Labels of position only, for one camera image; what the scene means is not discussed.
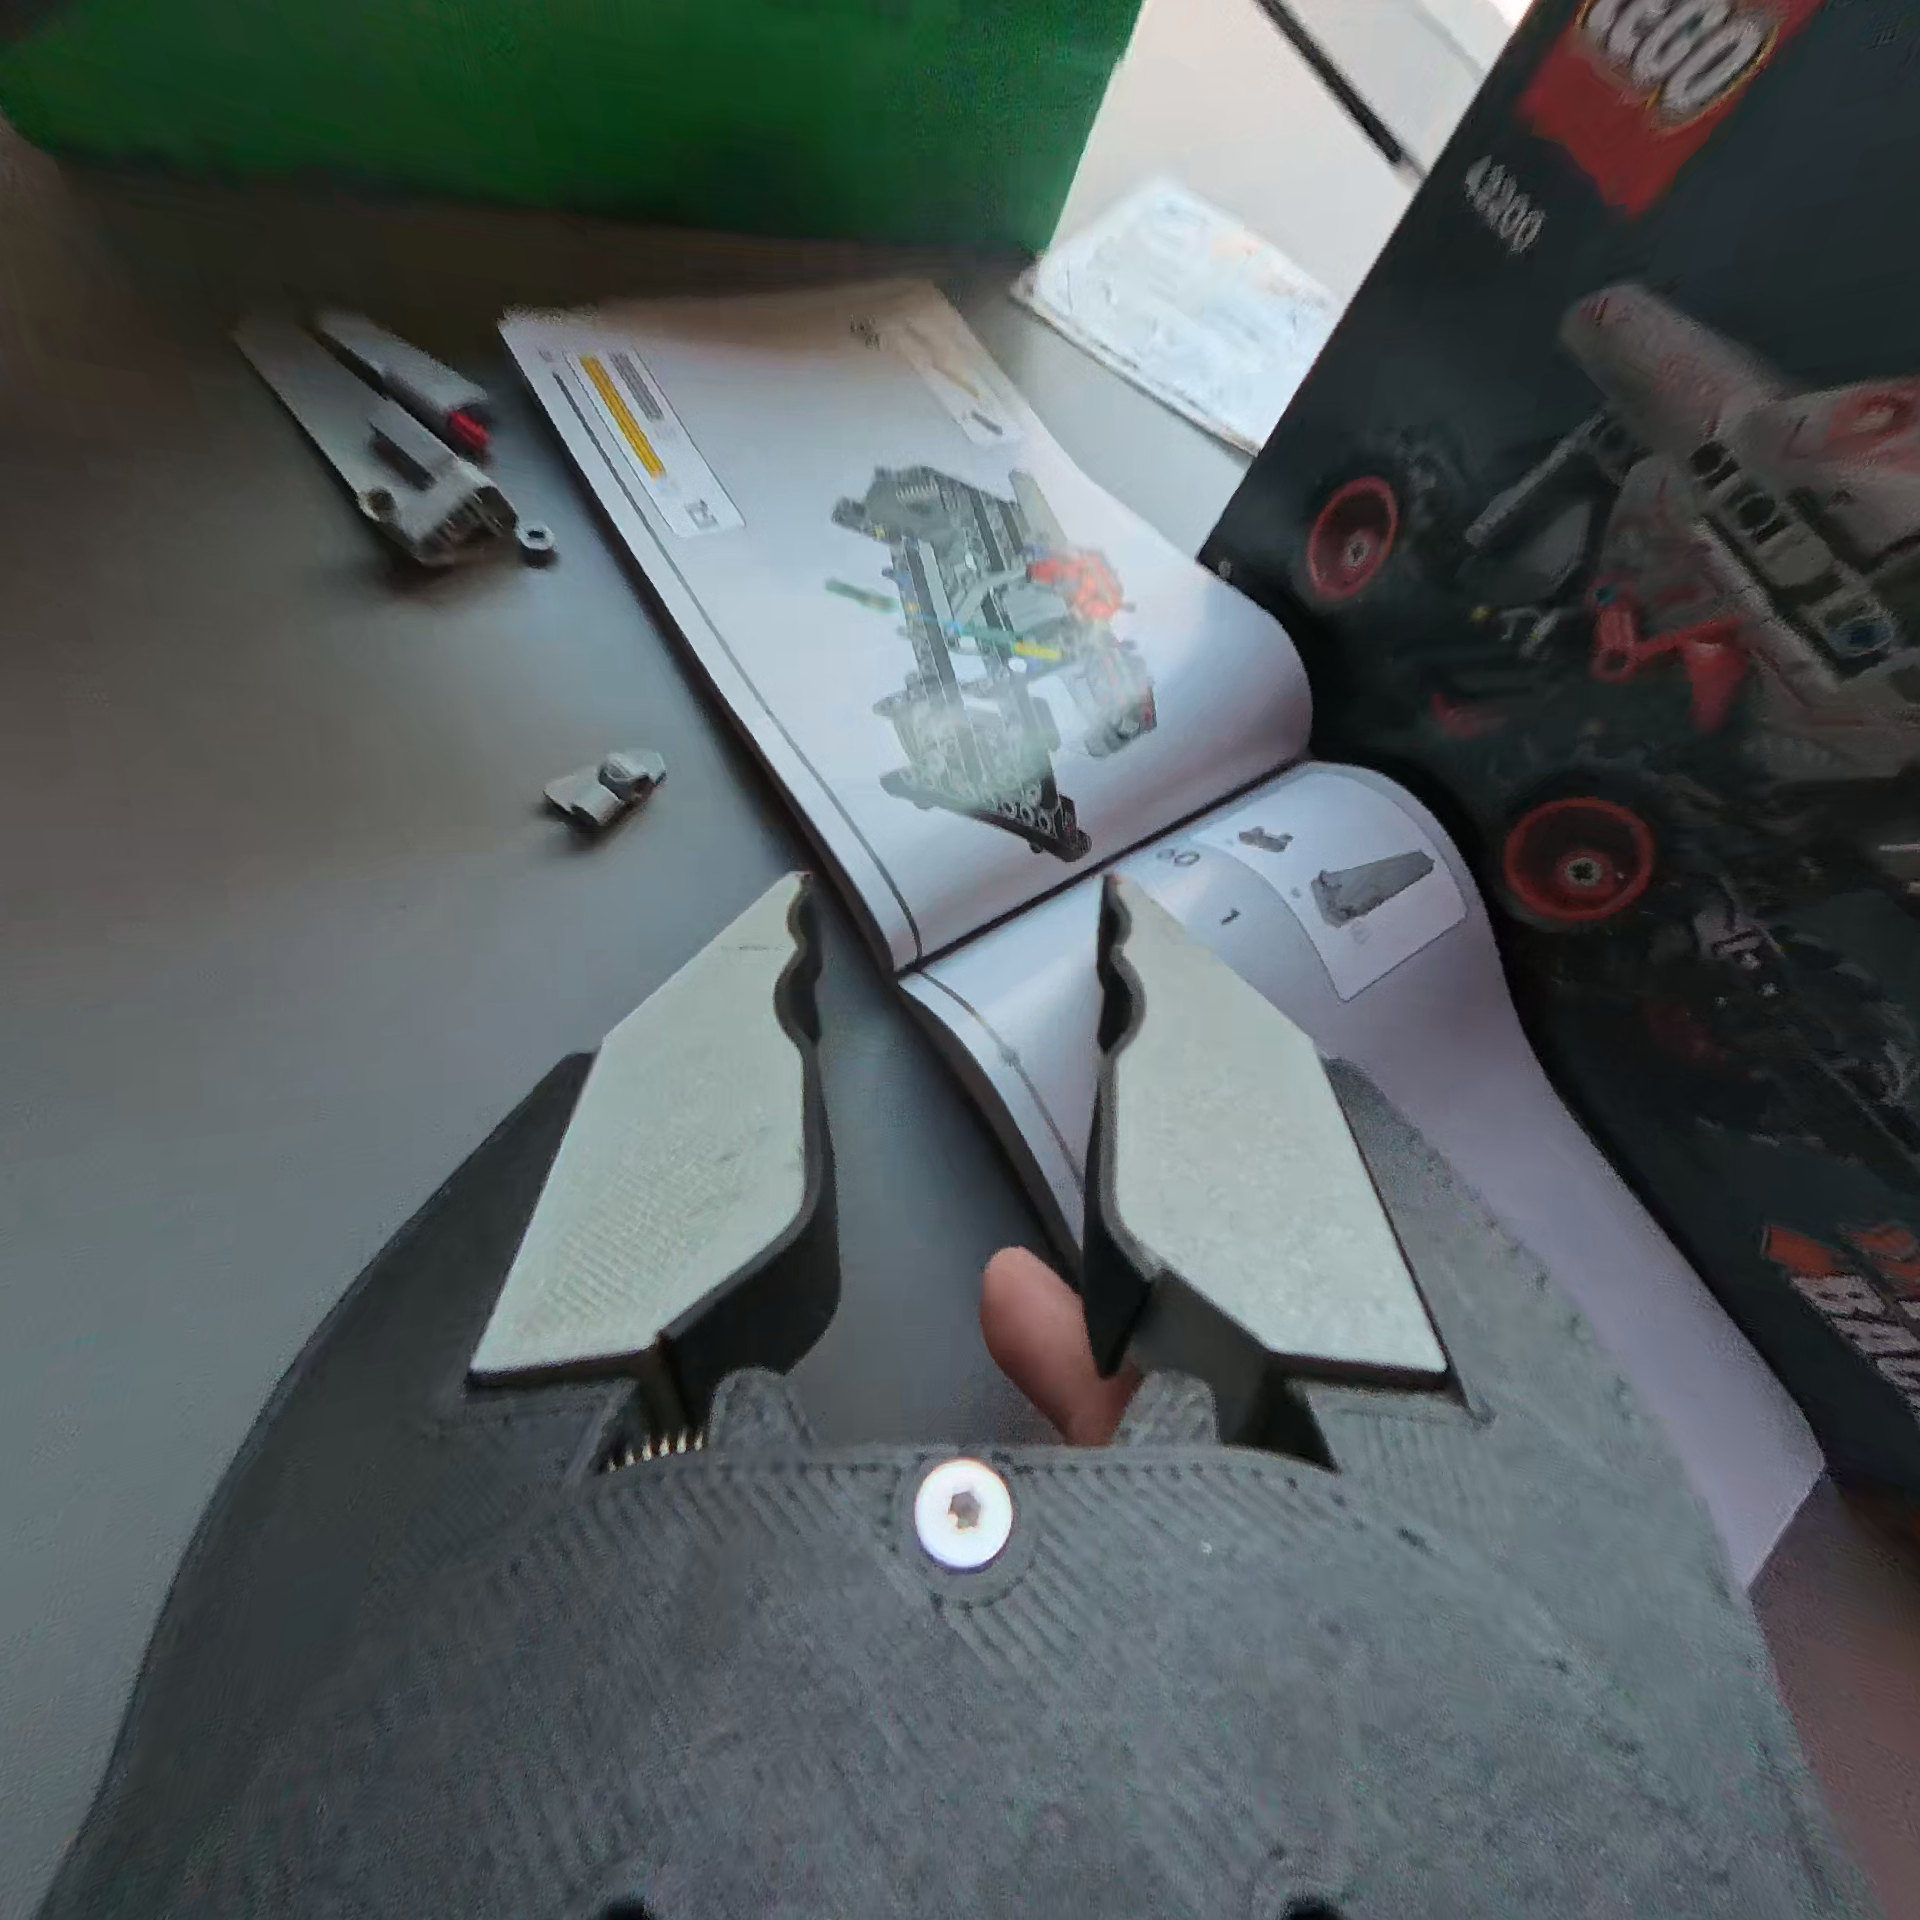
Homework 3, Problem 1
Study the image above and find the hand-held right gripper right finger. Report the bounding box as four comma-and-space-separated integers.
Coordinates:
1080, 874, 1450, 1445

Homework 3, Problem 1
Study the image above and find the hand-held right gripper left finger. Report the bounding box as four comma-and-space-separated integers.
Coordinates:
468, 870, 842, 1397

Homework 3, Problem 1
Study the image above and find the small grey lego piece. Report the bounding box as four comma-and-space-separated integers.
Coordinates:
543, 745, 671, 832

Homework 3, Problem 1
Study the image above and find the lego instruction booklet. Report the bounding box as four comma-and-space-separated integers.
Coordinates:
498, 276, 1825, 1583

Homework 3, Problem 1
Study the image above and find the long grey lego panel assembly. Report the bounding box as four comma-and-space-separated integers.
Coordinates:
232, 305, 521, 569

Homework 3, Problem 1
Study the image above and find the lego sticker sheet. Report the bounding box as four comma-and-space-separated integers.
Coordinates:
1012, 176, 1345, 456

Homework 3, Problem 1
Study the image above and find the black lego set box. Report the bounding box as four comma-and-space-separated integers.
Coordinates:
1200, 0, 1920, 1488

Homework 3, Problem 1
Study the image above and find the person's right hand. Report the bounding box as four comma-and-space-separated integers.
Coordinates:
978, 1243, 1142, 1450

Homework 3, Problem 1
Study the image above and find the green box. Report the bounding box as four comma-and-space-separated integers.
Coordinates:
0, 0, 1147, 257

